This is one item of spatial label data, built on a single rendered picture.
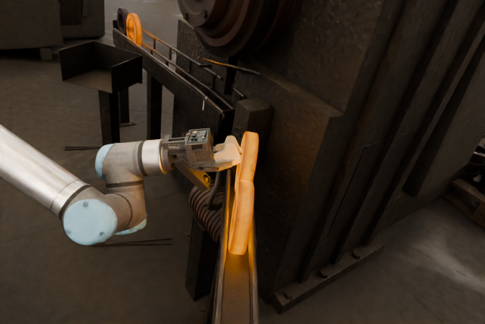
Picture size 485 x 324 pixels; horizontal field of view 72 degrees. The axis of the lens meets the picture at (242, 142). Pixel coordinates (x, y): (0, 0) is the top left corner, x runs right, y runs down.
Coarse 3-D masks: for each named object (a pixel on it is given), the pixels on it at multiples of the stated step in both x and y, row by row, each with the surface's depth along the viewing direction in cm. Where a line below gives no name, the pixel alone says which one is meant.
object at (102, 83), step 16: (64, 48) 139; (80, 48) 147; (96, 48) 154; (112, 48) 151; (64, 64) 141; (80, 64) 150; (96, 64) 159; (112, 64) 155; (128, 64) 140; (64, 80) 144; (80, 80) 145; (96, 80) 147; (112, 80) 134; (128, 80) 144; (112, 96) 149; (112, 112) 153; (112, 128) 157
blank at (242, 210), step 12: (240, 180) 73; (240, 192) 68; (252, 192) 68; (240, 204) 66; (252, 204) 66; (240, 216) 65; (252, 216) 66; (240, 228) 65; (240, 240) 66; (240, 252) 68
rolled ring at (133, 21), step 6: (132, 18) 178; (138, 18) 178; (126, 24) 189; (132, 24) 188; (138, 24) 177; (126, 30) 191; (132, 30) 190; (138, 30) 177; (132, 36) 190; (138, 36) 178; (138, 42) 180
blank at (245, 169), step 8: (248, 136) 79; (256, 136) 80; (248, 144) 78; (256, 144) 78; (248, 152) 77; (256, 152) 77; (248, 160) 76; (256, 160) 77; (240, 168) 77; (248, 168) 76; (240, 176) 77; (248, 176) 77
